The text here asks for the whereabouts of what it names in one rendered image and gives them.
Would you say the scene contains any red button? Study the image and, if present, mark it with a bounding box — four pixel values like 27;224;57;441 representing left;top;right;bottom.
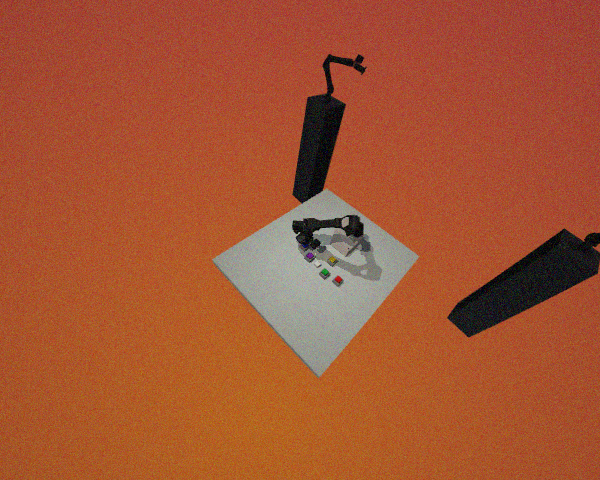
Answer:
332;275;344;287

